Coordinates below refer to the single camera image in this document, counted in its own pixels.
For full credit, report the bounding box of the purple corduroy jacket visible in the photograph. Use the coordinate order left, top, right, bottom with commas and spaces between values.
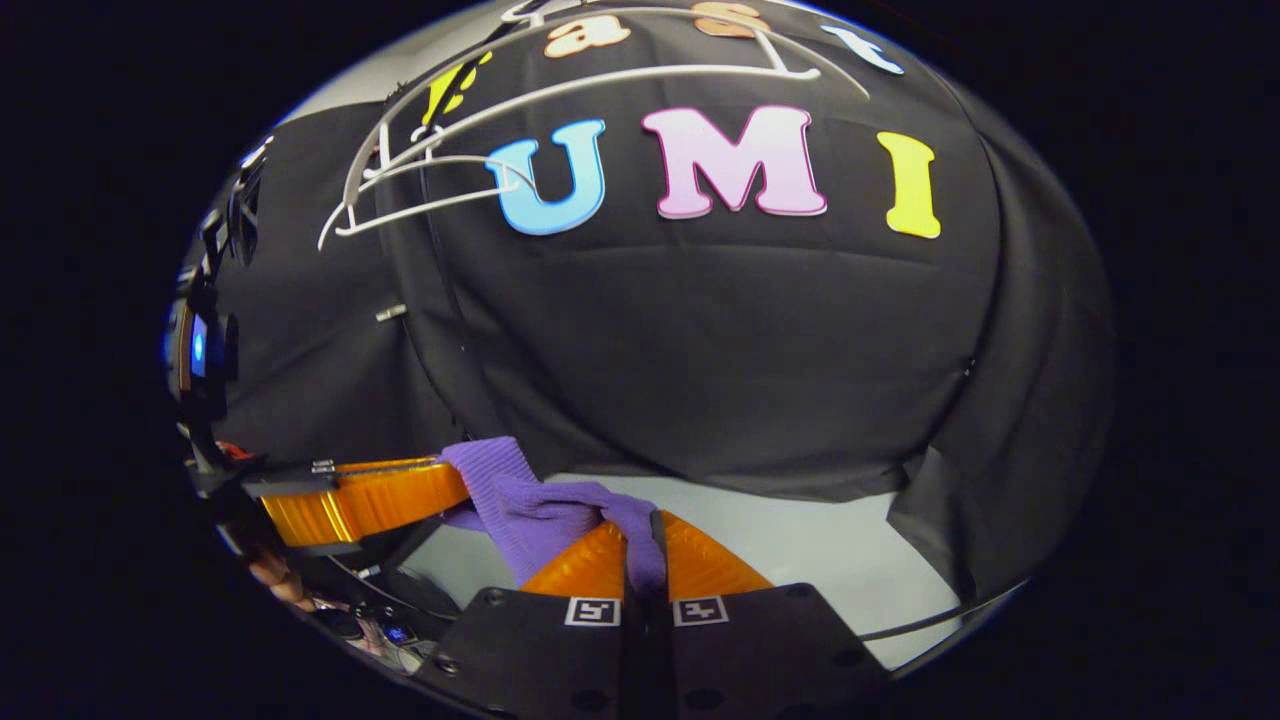
438, 436, 669, 598

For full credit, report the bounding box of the white hanger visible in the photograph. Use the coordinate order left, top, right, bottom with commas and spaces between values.
318, 155, 536, 251
343, 0, 873, 216

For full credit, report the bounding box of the black backdrop cloth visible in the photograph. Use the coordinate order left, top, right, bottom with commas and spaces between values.
165, 0, 1116, 603

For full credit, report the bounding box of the black clothes rack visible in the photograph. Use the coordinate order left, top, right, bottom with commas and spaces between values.
415, 0, 561, 421

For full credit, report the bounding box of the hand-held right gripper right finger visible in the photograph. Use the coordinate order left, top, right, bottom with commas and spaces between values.
648, 510, 898, 720

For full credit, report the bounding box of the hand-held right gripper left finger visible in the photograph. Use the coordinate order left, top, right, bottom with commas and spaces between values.
415, 520, 651, 720

